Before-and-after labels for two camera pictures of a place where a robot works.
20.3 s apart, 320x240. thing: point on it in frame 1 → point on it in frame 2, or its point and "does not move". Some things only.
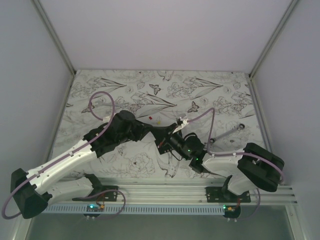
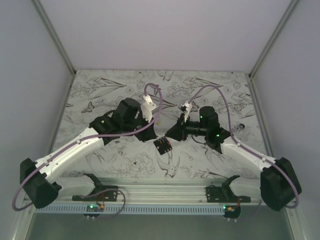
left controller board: (94, 207) does not move
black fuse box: (163, 147) does not move
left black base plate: (106, 193) does not move
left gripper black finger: (160, 133) → (148, 133)
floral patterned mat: (218, 107) does not move
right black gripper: (170, 134) → (178, 132)
